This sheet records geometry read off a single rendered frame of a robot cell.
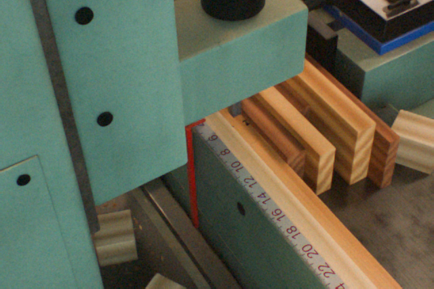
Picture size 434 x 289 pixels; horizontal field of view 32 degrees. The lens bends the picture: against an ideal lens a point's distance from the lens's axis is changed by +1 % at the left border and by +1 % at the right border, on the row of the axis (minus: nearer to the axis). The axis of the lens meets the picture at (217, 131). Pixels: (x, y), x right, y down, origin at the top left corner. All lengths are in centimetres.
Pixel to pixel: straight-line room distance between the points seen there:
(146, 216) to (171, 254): 6
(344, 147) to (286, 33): 13
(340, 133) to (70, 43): 30
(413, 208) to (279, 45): 19
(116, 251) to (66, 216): 27
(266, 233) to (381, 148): 13
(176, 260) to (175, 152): 23
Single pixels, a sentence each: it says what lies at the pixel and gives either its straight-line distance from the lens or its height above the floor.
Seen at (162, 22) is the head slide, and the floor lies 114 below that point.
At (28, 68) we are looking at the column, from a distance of 39.
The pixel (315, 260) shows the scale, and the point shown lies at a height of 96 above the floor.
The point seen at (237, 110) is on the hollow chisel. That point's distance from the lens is 67.
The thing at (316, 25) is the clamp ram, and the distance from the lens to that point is 70.
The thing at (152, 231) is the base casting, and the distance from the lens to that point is 78.
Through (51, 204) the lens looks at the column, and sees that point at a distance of 46.
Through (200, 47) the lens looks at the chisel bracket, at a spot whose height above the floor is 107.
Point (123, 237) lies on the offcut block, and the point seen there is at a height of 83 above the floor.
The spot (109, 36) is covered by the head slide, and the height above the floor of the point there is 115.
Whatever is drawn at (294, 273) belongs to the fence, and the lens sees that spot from 60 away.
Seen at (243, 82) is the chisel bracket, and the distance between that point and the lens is 60.
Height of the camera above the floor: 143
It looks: 46 degrees down
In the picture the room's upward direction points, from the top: 2 degrees counter-clockwise
